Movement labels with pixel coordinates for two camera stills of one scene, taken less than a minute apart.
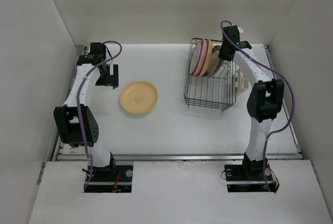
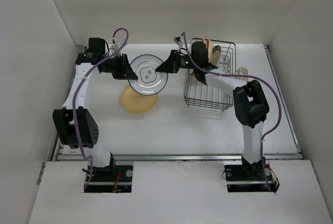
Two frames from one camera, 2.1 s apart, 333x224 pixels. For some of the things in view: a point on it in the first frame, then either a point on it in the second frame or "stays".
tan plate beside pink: (208, 56) stays
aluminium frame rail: (57, 156) stays
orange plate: (138, 97) stays
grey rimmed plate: (216, 63) to (149, 82)
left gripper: (111, 80) to (126, 71)
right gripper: (222, 54) to (170, 66)
